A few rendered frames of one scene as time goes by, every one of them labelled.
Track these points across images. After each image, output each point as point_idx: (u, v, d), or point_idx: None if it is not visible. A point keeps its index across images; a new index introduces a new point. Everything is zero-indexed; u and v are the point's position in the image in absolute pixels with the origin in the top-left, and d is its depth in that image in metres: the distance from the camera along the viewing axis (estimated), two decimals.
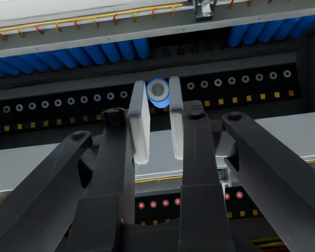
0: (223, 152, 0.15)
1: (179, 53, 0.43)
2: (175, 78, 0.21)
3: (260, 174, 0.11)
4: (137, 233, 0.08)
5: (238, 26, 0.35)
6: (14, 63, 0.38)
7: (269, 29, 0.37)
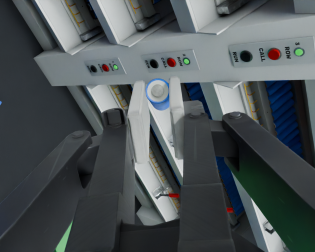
0: (223, 152, 0.15)
1: None
2: (175, 78, 0.21)
3: (260, 174, 0.11)
4: (137, 233, 0.08)
5: None
6: None
7: None
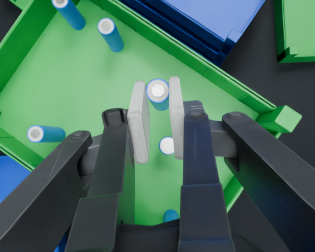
0: (223, 152, 0.15)
1: None
2: (175, 78, 0.21)
3: (260, 174, 0.11)
4: (137, 233, 0.08)
5: None
6: None
7: None
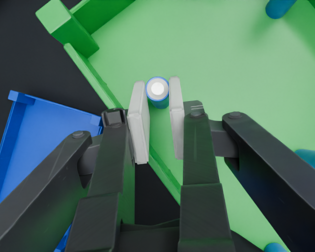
0: (223, 152, 0.15)
1: None
2: (175, 78, 0.21)
3: (260, 174, 0.11)
4: (137, 233, 0.08)
5: None
6: None
7: None
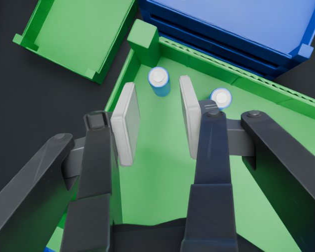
0: (242, 151, 0.15)
1: None
2: (185, 77, 0.21)
3: (276, 174, 0.11)
4: (137, 233, 0.08)
5: None
6: None
7: None
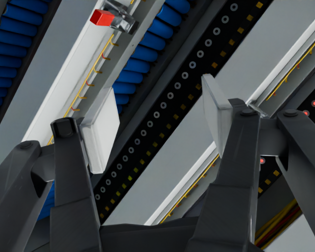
0: (277, 151, 0.14)
1: (160, 53, 0.47)
2: (209, 76, 0.20)
3: (306, 176, 0.11)
4: (137, 233, 0.08)
5: (168, 1, 0.38)
6: None
7: None
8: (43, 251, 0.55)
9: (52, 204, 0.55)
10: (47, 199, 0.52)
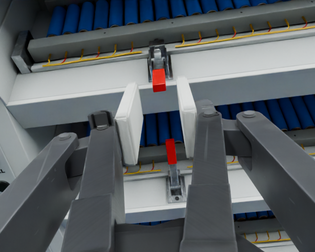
0: (237, 151, 0.15)
1: None
2: (182, 78, 0.21)
3: (272, 174, 0.11)
4: (137, 233, 0.08)
5: (119, 22, 0.39)
6: None
7: (88, 18, 0.40)
8: None
9: None
10: None
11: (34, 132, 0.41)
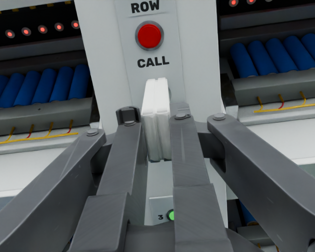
0: (208, 153, 0.15)
1: None
2: (162, 80, 0.21)
3: (248, 175, 0.11)
4: (137, 233, 0.08)
5: None
6: None
7: None
8: None
9: (56, 78, 0.36)
10: (35, 92, 0.34)
11: None
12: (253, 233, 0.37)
